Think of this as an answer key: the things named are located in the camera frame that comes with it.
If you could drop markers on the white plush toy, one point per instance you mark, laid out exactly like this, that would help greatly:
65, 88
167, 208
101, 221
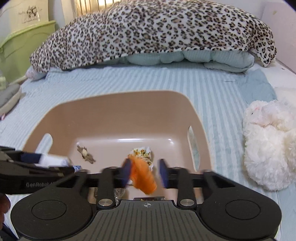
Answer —
266, 148

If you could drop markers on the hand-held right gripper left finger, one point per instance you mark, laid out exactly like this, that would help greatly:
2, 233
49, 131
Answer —
126, 172

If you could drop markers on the blue striped bed sheet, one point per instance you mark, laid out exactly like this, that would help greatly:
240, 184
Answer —
219, 92

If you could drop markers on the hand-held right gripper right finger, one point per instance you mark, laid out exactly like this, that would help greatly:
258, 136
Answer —
163, 172

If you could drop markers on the orange cloth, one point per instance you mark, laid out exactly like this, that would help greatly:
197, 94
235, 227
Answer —
143, 176

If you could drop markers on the blue white packet box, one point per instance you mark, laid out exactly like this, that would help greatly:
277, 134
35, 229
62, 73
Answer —
55, 161

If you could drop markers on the grey cushion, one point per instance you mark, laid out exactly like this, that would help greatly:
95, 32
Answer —
8, 97

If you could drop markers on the green plastic storage box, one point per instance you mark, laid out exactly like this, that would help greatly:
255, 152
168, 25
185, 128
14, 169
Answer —
20, 53

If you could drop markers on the rabbit print white blanket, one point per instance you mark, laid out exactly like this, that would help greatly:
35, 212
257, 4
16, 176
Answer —
286, 92

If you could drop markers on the light green quilt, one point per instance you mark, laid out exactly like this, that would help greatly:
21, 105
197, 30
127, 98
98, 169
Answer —
196, 59

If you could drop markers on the pale pink cloth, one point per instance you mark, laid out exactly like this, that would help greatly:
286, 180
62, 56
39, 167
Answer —
34, 74

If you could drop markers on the sunflower print scrunchie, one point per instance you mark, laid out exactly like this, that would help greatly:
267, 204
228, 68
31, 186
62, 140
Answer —
142, 153

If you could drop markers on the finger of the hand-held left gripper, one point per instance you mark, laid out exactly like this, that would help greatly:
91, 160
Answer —
31, 158
46, 170

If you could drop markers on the leopard print blanket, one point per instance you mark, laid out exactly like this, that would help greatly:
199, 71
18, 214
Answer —
150, 30

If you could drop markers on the small brown wooden trinket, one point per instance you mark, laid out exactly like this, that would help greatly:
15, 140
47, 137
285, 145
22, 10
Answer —
86, 154

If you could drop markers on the star printed box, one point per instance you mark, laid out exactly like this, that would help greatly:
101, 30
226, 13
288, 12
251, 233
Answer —
149, 198

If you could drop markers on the beige plastic basket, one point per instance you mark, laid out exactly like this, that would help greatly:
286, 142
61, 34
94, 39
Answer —
115, 120

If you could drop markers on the person's left hand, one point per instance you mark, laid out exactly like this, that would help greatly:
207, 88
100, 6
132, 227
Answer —
4, 208

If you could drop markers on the striped curtain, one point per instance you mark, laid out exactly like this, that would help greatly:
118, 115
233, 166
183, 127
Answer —
92, 5

